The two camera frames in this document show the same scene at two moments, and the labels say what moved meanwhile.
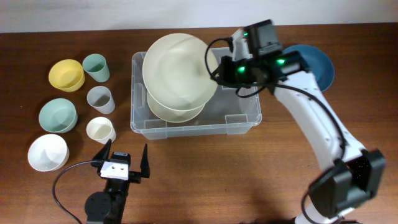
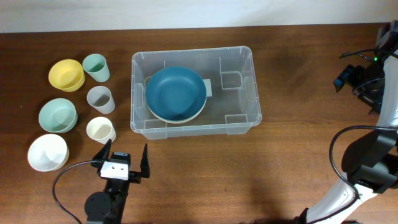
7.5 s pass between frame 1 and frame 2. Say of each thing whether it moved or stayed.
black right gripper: moved
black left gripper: stayed
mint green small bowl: stayed
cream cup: stayed
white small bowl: stayed
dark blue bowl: moved
